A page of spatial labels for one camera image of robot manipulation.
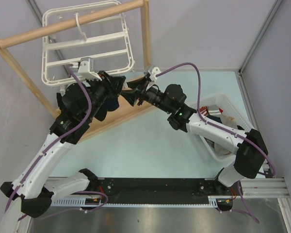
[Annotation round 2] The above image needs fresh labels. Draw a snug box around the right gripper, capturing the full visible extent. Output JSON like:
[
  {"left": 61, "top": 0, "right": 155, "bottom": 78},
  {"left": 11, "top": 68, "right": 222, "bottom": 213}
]
[{"left": 120, "top": 75, "right": 173, "bottom": 114}]

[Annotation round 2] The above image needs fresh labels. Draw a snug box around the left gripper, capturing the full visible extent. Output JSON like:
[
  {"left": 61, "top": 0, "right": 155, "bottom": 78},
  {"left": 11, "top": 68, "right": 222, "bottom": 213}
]
[{"left": 83, "top": 70, "right": 126, "bottom": 121}]

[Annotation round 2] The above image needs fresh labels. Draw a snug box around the dark blue sock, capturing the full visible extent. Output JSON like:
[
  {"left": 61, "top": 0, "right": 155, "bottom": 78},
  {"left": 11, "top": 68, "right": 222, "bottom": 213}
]
[
  {"left": 102, "top": 97, "right": 119, "bottom": 112},
  {"left": 207, "top": 115, "right": 222, "bottom": 124}
]

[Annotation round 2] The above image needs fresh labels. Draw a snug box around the black sock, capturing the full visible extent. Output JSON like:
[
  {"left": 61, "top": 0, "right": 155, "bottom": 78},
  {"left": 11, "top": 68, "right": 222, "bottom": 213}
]
[{"left": 94, "top": 108, "right": 107, "bottom": 121}]

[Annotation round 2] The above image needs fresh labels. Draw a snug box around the white plastic clip hanger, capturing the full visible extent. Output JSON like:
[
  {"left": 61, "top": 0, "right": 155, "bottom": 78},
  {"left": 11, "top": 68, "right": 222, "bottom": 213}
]
[{"left": 41, "top": 13, "right": 135, "bottom": 87}]

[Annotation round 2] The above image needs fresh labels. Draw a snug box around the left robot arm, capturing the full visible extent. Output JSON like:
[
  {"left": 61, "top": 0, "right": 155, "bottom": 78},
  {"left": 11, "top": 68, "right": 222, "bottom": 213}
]
[{"left": 0, "top": 71, "right": 126, "bottom": 218}]

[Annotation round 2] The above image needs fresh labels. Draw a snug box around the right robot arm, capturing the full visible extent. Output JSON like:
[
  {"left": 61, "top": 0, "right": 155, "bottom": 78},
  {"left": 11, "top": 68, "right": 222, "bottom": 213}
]
[{"left": 121, "top": 76, "right": 268, "bottom": 195}]

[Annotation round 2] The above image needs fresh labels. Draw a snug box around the red white striped sock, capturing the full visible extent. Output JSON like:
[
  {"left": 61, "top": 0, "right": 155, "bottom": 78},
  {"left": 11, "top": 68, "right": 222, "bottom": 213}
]
[{"left": 199, "top": 105, "right": 223, "bottom": 117}]

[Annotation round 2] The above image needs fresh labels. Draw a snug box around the white plastic basket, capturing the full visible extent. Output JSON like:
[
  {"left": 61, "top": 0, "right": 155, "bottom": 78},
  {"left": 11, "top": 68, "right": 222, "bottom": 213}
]
[{"left": 186, "top": 93, "right": 254, "bottom": 164}]

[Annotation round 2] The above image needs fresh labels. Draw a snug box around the wooden hanging rack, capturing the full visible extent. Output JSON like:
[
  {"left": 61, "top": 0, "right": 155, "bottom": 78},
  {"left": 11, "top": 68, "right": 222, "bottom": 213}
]
[{"left": 0, "top": 0, "right": 154, "bottom": 141}]

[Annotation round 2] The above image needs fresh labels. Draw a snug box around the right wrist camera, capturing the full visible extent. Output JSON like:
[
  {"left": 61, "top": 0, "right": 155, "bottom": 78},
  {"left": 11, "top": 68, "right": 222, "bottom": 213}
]
[{"left": 145, "top": 65, "right": 161, "bottom": 83}]

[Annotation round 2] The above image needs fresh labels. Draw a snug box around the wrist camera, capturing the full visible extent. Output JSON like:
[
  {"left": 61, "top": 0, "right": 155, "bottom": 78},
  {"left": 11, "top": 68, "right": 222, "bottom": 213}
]
[
  {"left": 145, "top": 65, "right": 161, "bottom": 83},
  {"left": 67, "top": 57, "right": 99, "bottom": 80}
]

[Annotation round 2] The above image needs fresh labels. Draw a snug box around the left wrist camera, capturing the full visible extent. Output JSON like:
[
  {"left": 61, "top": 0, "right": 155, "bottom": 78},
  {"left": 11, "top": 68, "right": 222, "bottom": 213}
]
[{"left": 67, "top": 57, "right": 99, "bottom": 80}]

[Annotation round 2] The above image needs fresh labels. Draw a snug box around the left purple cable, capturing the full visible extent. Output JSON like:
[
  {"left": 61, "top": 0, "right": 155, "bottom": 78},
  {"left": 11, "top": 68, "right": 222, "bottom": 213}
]
[{"left": 4, "top": 63, "right": 93, "bottom": 221}]

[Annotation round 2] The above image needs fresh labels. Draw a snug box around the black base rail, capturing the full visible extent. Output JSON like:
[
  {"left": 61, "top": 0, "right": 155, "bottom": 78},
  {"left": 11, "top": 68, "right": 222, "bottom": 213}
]
[{"left": 48, "top": 177, "right": 287, "bottom": 209}]

